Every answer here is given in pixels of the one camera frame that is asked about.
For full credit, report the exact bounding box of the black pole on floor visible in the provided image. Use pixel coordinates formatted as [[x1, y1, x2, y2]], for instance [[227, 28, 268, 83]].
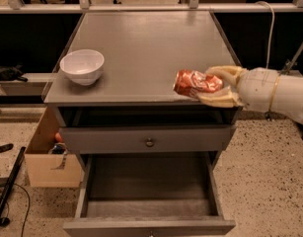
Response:
[[0, 147, 26, 226]]

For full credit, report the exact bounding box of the open grey middle drawer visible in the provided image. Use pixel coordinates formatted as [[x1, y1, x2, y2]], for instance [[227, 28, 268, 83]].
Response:
[[63, 153, 235, 237]]

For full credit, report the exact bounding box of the white cable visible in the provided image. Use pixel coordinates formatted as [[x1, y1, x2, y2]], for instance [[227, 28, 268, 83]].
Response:
[[254, 0, 276, 71]]

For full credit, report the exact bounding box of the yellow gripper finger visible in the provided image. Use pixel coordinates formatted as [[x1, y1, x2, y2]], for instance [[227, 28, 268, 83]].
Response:
[[197, 86, 244, 108], [206, 65, 247, 87]]

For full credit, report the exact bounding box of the black cable on floor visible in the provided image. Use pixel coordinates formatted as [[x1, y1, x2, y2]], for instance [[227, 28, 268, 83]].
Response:
[[0, 182, 32, 237]]

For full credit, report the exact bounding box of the closed grey top drawer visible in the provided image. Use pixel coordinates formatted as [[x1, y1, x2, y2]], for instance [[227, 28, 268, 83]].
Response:
[[59, 125, 236, 154]]

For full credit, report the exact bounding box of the white ceramic bowl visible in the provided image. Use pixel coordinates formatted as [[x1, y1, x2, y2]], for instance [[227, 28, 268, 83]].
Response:
[[59, 49, 105, 86]]

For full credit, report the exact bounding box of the cardboard box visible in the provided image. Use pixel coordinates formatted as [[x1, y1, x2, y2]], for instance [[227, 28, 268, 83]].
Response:
[[25, 109, 83, 188]]

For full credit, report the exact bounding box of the black flat tool on floor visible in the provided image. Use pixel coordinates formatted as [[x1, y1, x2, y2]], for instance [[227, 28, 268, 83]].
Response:
[[0, 143, 14, 153]]

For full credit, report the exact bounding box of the grey wooden drawer cabinet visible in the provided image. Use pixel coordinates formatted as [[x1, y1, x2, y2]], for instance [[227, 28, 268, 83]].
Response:
[[45, 11, 239, 163]]

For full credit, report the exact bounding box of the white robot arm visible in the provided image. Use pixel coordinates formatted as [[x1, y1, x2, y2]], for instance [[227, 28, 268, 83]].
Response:
[[197, 66, 303, 124]]

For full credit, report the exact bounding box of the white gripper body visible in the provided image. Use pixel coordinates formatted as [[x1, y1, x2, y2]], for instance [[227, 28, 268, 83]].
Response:
[[237, 68, 278, 113]]

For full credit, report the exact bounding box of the orange ball in box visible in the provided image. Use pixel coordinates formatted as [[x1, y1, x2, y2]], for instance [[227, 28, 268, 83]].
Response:
[[54, 132, 63, 142]]

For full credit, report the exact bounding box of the black bag on ledge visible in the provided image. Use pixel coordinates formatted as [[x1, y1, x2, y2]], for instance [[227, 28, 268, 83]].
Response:
[[0, 65, 28, 82]]

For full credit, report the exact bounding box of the round brass drawer knob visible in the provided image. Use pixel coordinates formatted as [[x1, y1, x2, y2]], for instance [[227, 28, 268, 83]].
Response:
[[145, 138, 154, 147]]

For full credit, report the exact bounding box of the red coke can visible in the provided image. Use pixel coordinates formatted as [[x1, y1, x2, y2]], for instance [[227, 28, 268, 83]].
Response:
[[173, 69, 224, 98]]

